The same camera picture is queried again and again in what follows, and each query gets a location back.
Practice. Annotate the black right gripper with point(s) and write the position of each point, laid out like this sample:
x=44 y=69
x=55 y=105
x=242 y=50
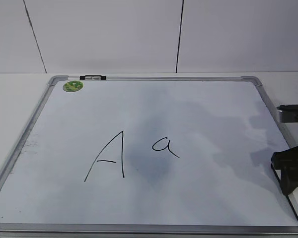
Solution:
x=287 y=161

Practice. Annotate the black marker clip holder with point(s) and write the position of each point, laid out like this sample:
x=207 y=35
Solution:
x=92 y=77

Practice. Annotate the round green sticker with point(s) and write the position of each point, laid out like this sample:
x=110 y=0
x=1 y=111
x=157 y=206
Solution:
x=72 y=86

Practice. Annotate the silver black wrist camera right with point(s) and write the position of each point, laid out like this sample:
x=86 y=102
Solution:
x=288 y=113

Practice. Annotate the white board with grey frame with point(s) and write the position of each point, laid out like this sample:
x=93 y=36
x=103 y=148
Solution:
x=146 y=157

